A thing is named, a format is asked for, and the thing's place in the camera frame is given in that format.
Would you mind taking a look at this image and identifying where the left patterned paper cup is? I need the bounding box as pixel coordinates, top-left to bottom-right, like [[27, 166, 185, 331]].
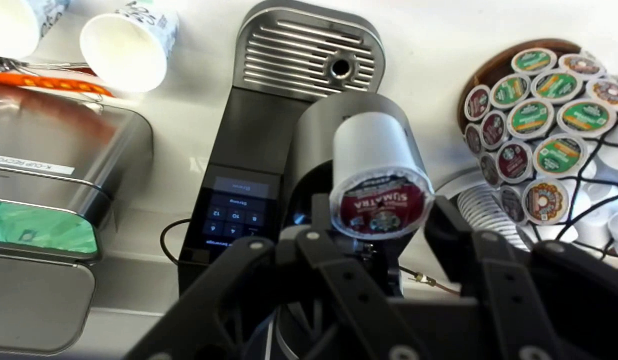
[[80, 0, 180, 91]]

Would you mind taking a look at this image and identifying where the stainless steel compost bin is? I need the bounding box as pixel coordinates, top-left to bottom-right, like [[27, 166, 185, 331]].
[[0, 86, 153, 353]]

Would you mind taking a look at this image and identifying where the white coffee pod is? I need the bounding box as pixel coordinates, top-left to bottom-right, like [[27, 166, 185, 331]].
[[329, 112, 434, 242]]

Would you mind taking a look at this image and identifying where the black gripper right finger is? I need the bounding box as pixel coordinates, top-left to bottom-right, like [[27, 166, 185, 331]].
[[423, 196, 566, 360]]

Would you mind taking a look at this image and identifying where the right patterned paper cup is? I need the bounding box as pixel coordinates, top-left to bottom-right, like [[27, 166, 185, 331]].
[[0, 0, 71, 58]]

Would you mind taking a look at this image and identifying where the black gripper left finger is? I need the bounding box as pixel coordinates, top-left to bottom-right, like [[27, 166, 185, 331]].
[[296, 193, 421, 360]]

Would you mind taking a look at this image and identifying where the black silver Keurig coffee machine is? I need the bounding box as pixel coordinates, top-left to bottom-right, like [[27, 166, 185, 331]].
[[168, 0, 420, 360]]

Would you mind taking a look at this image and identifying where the coffee pod carousel rack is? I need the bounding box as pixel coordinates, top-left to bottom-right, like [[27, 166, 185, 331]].
[[456, 37, 618, 256]]

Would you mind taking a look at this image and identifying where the coiled black appliance cord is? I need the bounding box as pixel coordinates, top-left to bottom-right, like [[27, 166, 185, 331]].
[[157, 215, 193, 268]]

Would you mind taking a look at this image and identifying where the patterned paper cup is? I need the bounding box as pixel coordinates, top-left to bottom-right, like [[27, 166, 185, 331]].
[[80, 0, 180, 91], [0, 0, 71, 58]]

